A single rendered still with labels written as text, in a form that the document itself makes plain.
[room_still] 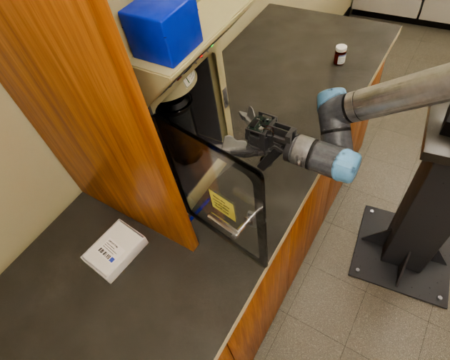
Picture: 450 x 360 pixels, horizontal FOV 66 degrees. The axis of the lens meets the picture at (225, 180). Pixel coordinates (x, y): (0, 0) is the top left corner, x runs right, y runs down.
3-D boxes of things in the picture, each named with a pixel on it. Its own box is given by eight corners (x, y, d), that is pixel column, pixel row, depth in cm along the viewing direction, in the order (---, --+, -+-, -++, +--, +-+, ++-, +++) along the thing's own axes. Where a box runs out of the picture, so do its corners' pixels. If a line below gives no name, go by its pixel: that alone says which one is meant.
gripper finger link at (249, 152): (229, 141, 89) (263, 137, 89) (230, 146, 91) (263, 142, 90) (230, 154, 86) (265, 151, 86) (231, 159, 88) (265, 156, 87)
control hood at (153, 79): (138, 105, 73) (122, 63, 66) (219, 28, 89) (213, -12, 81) (181, 120, 69) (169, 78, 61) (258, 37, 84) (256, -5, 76)
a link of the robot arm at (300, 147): (316, 153, 87) (302, 176, 83) (298, 148, 89) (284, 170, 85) (318, 132, 81) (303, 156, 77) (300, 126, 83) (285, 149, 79)
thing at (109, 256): (85, 263, 105) (79, 257, 102) (123, 224, 112) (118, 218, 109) (111, 284, 100) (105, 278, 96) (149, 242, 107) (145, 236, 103)
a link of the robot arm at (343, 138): (354, 131, 92) (348, 128, 83) (359, 173, 92) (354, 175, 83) (324, 136, 96) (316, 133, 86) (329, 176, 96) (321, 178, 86)
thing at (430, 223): (453, 230, 197) (552, 108, 126) (446, 309, 172) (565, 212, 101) (365, 206, 213) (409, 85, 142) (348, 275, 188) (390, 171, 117)
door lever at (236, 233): (221, 205, 82) (220, 198, 80) (253, 226, 78) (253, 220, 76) (206, 221, 80) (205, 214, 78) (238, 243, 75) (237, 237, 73)
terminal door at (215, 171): (188, 210, 106) (151, 110, 75) (268, 268, 92) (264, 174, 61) (186, 212, 106) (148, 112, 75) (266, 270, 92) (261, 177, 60)
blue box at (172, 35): (133, 58, 66) (116, 11, 59) (164, 31, 71) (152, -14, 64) (173, 69, 62) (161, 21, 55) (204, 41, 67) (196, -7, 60)
